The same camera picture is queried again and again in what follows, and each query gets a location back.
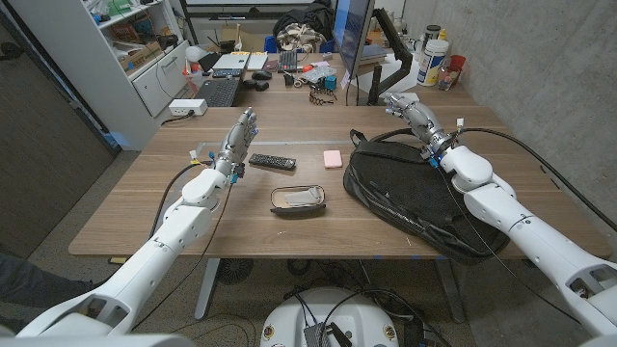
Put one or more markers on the grey cleaning cloth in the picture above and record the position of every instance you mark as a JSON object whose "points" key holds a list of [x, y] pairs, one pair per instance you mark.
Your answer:
{"points": [[301, 197]]}

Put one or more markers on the black coiled hair clip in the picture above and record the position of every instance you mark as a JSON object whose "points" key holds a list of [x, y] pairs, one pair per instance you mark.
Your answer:
{"points": [[320, 97]]}

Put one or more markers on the white desk lamp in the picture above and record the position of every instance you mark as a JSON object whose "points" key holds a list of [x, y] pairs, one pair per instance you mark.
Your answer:
{"points": [[194, 53]]}

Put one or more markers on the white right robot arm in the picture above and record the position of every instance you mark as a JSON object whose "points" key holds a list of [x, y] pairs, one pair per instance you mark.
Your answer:
{"points": [[530, 231]]}

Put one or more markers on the white closed laptop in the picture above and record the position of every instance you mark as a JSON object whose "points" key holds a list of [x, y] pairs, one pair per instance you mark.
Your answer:
{"points": [[238, 61]]}

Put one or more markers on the open brown glasses case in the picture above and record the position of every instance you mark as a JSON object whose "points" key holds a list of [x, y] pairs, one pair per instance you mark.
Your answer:
{"points": [[296, 209]]}

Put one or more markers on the pink sticky note pad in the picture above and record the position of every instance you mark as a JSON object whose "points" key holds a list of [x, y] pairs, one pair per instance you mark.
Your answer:
{"points": [[332, 159]]}

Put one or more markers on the black computer mouse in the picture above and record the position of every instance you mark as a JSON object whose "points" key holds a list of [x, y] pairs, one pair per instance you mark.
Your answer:
{"points": [[261, 75]]}

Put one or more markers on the black TV remote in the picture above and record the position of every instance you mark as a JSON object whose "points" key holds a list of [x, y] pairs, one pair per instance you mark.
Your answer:
{"points": [[272, 161]]}

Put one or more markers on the black keyboard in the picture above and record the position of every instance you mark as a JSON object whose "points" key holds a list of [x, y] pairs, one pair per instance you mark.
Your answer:
{"points": [[287, 61]]}

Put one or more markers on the white shelf cabinet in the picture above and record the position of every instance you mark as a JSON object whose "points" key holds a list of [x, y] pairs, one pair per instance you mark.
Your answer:
{"points": [[96, 67]]}

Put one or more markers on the white power strip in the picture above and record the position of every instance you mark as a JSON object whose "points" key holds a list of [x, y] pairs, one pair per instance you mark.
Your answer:
{"points": [[188, 107]]}

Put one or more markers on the red cup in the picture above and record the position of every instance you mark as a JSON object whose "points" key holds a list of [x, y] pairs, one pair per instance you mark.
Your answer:
{"points": [[458, 61]]}

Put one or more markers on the pile of dark clothes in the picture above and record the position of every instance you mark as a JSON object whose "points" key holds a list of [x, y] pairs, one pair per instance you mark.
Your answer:
{"points": [[303, 26]]}

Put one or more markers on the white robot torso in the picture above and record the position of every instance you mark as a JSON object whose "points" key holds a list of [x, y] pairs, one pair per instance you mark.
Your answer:
{"points": [[332, 313]]}

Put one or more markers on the person leg dark trousers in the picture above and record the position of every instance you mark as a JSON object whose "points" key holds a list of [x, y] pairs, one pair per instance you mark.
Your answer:
{"points": [[34, 284]]}

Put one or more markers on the clear plastic parts bag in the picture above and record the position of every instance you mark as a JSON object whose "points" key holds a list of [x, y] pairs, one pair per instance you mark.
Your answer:
{"points": [[318, 73]]}

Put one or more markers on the white canister blue label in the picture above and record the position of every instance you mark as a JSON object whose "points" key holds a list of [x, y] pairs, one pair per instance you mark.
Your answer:
{"points": [[431, 62]]}

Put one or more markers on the flat computer monitor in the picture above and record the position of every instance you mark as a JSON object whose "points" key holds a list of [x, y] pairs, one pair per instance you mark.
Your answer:
{"points": [[352, 34]]}

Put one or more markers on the clear glass jar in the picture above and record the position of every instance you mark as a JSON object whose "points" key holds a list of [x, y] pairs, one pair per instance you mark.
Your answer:
{"points": [[446, 79]]}

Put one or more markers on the small blue box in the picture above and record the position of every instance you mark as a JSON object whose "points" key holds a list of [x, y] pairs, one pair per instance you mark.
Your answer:
{"points": [[330, 82]]}

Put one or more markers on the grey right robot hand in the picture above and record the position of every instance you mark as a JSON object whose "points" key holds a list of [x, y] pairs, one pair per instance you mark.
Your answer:
{"points": [[421, 125]]}

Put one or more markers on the grey metal table leg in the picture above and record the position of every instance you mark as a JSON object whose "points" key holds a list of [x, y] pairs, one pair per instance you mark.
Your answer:
{"points": [[207, 289], [450, 289]]}

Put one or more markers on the black framed whiteboard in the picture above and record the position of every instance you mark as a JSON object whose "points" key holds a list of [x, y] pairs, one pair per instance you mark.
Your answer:
{"points": [[250, 14]]}

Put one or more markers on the black laptop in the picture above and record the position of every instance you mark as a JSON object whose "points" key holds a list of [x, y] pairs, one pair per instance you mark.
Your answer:
{"points": [[219, 91]]}

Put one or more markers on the dark lidded bottle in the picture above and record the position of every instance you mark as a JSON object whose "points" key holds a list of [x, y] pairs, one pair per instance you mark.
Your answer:
{"points": [[432, 32]]}

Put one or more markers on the cardboard box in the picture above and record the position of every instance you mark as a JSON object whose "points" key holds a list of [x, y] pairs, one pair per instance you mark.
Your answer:
{"points": [[248, 41]]}

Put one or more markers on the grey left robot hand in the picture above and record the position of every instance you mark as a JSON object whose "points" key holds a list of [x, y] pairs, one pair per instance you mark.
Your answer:
{"points": [[238, 140]]}

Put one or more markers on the black backpack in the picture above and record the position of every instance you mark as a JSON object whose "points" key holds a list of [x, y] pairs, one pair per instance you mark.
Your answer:
{"points": [[410, 193]]}

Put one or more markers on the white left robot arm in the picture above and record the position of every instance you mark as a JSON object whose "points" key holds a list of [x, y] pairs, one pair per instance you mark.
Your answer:
{"points": [[159, 250]]}

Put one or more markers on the black floor fan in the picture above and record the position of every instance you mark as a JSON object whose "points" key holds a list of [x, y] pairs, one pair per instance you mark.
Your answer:
{"points": [[234, 271]]}

